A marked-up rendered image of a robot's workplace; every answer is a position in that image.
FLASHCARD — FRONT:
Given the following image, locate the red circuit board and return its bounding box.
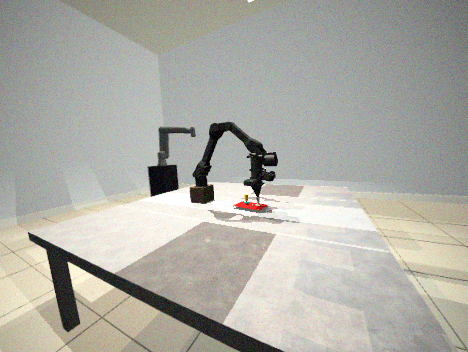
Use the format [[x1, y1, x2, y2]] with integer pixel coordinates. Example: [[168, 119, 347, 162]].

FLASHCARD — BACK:
[[233, 194, 268, 213]]

